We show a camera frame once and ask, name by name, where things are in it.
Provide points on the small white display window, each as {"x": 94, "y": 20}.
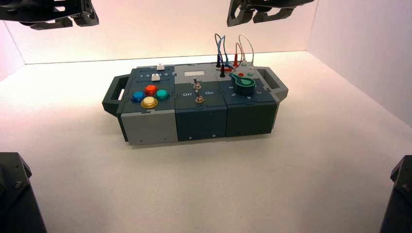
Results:
{"x": 194, "y": 73}

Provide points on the teal rotary knob green pointer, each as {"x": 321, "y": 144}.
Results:
{"x": 243, "y": 85}

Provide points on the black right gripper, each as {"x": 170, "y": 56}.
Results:
{"x": 273, "y": 3}

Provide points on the red round push button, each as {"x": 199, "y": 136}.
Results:
{"x": 150, "y": 89}

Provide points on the blue round push button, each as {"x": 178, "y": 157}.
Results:
{"x": 138, "y": 96}

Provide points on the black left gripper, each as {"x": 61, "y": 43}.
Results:
{"x": 38, "y": 9}

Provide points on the metal toggle switch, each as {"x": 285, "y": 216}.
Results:
{"x": 196, "y": 85}
{"x": 199, "y": 97}

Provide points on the grey and teal control box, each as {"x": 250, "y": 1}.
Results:
{"x": 199, "y": 119}

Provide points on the green round push button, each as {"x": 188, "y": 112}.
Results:
{"x": 162, "y": 94}

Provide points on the white slider switch cap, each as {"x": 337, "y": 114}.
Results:
{"x": 155, "y": 77}
{"x": 160, "y": 67}

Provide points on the yellow round push button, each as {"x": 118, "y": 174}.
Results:
{"x": 149, "y": 102}

